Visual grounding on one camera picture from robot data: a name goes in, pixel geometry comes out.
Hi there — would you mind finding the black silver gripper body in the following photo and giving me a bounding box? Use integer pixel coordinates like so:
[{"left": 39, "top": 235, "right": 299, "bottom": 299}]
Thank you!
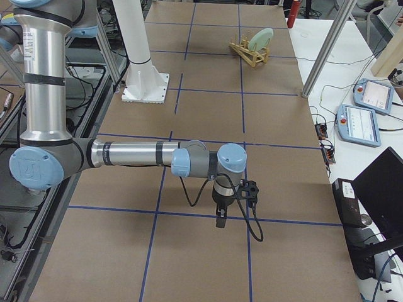
[{"left": 212, "top": 173, "right": 241, "bottom": 210}]

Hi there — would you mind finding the light green plate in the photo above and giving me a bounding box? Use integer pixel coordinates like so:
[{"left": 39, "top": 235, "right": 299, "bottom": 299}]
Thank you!
[{"left": 248, "top": 28, "right": 274, "bottom": 52}]

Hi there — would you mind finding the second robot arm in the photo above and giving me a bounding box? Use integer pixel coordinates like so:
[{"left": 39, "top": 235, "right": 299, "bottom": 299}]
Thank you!
[{"left": 1, "top": 13, "right": 23, "bottom": 51}]

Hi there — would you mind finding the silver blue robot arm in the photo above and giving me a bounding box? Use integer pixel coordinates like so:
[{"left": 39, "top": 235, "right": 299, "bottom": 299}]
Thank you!
[{"left": 9, "top": 1, "right": 248, "bottom": 228}]

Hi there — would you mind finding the wooden dish rack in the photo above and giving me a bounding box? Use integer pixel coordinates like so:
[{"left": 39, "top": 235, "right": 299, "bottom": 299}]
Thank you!
[{"left": 229, "top": 35, "right": 270, "bottom": 67}]

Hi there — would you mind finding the black computer box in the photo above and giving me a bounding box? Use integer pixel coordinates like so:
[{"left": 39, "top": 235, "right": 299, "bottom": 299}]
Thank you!
[{"left": 332, "top": 177, "right": 403, "bottom": 281}]

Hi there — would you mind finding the near teach pendant tablet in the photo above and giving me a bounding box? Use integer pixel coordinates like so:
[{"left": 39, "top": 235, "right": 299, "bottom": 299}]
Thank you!
[{"left": 336, "top": 104, "right": 382, "bottom": 147}]

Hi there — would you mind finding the teach pendant tablet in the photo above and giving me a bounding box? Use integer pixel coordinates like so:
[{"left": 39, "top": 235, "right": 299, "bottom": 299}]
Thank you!
[
  {"left": 336, "top": 104, "right": 382, "bottom": 147},
  {"left": 353, "top": 78, "right": 394, "bottom": 115}
]

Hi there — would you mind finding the black monitor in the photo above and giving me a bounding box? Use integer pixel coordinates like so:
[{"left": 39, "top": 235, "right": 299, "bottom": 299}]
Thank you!
[{"left": 352, "top": 147, "right": 402, "bottom": 238}]

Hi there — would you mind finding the far teach pendant tablet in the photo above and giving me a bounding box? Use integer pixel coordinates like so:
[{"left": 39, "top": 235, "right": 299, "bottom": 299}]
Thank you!
[{"left": 353, "top": 78, "right": 394, "bottom": 115}]

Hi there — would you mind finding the red cylinder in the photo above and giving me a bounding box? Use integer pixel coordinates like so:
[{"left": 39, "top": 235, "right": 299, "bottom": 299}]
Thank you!
[{"left": 287, "top": 0, "right": 301, "bottom": 29}]

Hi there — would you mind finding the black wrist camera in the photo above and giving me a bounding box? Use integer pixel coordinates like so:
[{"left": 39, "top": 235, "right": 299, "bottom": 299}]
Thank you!
[{"left": 237, "top": 179, "right": 259, "bottom": 203}]

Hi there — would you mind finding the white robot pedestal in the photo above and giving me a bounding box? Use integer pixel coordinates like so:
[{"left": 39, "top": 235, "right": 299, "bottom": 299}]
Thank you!
[{"left": 113, "top": 1, "right": 169, "bottom": 104}]

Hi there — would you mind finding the aluminium frame post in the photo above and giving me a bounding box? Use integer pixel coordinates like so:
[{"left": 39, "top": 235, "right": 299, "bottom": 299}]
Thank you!
[{"left": 302, "top": 0, "right": 356, "bottom": 98}]

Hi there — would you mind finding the wooden post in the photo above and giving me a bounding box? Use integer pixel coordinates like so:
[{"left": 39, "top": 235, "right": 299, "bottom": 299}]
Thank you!
[{"left": 371, "top": 12, "right": 402, "bottom": 78}]

